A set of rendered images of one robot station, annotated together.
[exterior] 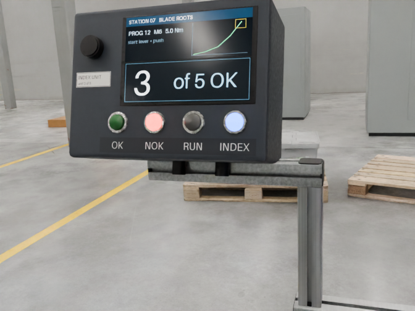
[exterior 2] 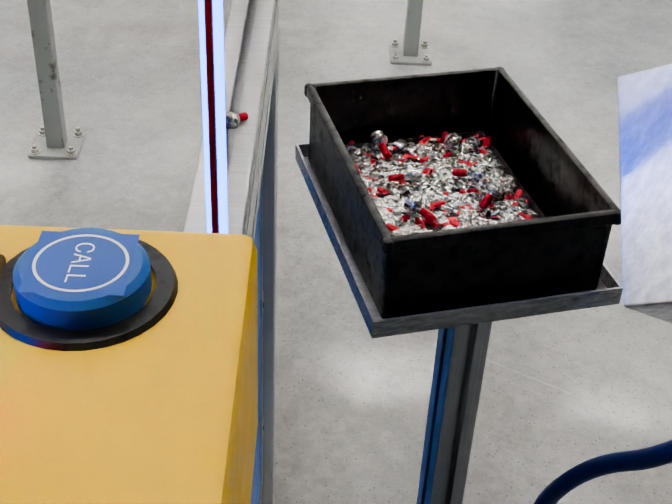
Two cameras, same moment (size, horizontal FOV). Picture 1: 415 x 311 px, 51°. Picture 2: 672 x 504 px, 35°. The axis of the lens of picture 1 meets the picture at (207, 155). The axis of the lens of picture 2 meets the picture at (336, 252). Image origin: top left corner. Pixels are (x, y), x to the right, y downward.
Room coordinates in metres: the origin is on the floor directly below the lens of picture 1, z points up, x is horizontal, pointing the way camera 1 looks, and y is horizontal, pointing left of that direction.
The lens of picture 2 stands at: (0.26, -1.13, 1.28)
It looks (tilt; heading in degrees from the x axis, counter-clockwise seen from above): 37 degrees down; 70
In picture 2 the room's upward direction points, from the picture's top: 3 degrees clockwise
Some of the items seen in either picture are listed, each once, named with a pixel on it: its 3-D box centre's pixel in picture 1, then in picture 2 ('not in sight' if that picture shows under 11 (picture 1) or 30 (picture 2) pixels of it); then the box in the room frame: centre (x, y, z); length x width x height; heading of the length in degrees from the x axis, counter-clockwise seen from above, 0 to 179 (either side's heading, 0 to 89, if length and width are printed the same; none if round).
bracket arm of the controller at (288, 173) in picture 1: (232, 170); not in sight; (0.57, -0.03, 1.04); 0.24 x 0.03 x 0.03; 71
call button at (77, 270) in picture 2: not in sight; (83, 280); (0.28, -0.87, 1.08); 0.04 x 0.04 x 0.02
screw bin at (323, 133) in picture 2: not in sight; (446, 183); (0.57, -0.52, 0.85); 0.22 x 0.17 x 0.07; 87
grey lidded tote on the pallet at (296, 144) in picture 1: (294, 154); not in sight; (3.75, -0.77, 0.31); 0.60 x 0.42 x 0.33; 168
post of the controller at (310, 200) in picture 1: (310, 233); not in sight; (0.53, -0.13, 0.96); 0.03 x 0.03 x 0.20; 71
